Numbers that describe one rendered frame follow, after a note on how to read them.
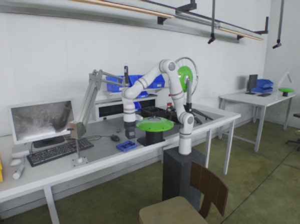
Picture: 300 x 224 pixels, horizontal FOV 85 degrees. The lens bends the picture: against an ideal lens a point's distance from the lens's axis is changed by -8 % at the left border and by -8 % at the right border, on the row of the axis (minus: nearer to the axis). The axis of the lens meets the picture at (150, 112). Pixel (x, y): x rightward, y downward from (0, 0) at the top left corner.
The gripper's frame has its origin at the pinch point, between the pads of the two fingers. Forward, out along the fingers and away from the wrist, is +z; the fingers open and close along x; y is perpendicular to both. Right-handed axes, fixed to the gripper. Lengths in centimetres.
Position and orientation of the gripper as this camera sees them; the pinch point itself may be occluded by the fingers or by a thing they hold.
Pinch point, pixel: (133, 145)
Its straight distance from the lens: 118.3
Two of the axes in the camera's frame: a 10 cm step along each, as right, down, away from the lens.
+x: 4.7, 2.3, -8.5
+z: 0.0, 9.6, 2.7
